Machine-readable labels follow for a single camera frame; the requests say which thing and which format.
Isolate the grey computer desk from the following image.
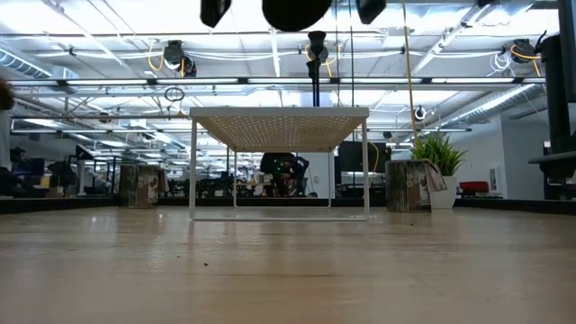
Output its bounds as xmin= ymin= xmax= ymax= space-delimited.
xmin=527 ymin=150 xmax=576 ymax=202

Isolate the green plant in white pot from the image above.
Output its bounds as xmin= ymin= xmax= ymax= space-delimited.
xmin=411 ymin=131 xmax=469 ymax=211

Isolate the silver ventilation duct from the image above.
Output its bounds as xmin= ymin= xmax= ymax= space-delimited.
xmin=443 ymin=83 xmax=546 ymax=128
xmin=0 ymin=47 xmax=80 ymax=82

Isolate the monitor with black stand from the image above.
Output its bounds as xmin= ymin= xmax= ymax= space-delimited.
xmin=538 ymin=0 xmax=576 ymax=155

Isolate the person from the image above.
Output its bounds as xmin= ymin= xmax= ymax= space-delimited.
xmin=0 ymin=76 xmax=18 ymax=199
xmin=259 ymin=151 xmax=311 ymax=198

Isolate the red box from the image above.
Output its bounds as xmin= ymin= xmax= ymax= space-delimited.
xmin=458 ymin=180 xmax=491 ymax=195

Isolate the hanging black cable ring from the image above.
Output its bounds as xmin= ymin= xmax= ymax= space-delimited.
xmin=164 ymin=85 xmax=186 ymax=119

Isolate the glass candle jar brown label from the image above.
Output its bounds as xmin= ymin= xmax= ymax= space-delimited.
xmin=385 ymin=158 xmax=448 ymax=213
xmin=118 ymin=164 xmax=159 ymax=209

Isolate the black aluminium table frame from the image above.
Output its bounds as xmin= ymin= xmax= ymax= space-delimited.
xmin=0 ymin=195 xmax=576 ymax=216

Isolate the black background screen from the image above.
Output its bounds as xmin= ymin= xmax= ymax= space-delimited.
xmin=337 ymin=140 xmax=392 ymax=176

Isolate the white perforated metal shelf riser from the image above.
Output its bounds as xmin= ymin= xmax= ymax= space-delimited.
xmin=187 ymin=105 xmax=372 ymax=222

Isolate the yellow extension cable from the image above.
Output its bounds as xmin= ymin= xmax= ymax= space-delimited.
xmin=401 ymin=0 xmax=420 ymax=145

